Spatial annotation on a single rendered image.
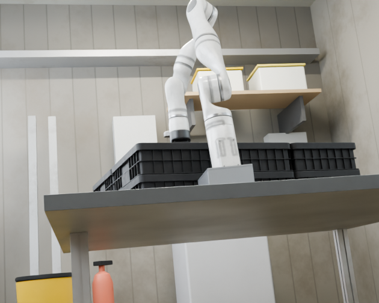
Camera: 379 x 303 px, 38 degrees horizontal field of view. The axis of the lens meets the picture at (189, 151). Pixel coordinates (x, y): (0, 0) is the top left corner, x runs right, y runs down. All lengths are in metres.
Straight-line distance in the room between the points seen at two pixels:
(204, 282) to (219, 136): 2.31
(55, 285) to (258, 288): 1.45
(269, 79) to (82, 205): 3.42
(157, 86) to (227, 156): 3.33
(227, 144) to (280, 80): 2.96
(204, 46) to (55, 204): 0.84
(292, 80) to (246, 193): 3.31
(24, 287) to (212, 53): 2.10
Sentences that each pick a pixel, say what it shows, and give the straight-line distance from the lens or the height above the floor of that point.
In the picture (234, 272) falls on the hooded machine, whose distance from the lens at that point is 3.98.
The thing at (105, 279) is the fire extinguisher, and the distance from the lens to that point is 4.18.
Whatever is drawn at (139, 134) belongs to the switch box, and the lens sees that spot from 4.66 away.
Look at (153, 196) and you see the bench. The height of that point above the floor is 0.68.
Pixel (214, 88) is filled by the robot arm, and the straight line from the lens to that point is 1.77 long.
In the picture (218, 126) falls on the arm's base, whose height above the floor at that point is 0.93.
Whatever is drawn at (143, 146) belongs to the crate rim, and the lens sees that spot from 1.83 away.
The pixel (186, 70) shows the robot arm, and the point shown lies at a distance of 2.03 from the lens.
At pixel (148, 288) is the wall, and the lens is 4.65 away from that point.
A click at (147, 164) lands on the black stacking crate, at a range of 1.83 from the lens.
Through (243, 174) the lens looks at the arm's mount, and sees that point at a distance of 1.68.
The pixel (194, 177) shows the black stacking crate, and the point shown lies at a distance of 1.86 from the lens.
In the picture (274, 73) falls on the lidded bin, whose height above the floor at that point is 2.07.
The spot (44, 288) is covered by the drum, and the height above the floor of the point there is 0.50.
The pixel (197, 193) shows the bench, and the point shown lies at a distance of 1.38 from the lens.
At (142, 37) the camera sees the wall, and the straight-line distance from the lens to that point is 5.16.
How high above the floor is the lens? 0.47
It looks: 13 degrees up
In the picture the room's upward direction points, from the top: 6 degrees counter-clockwise
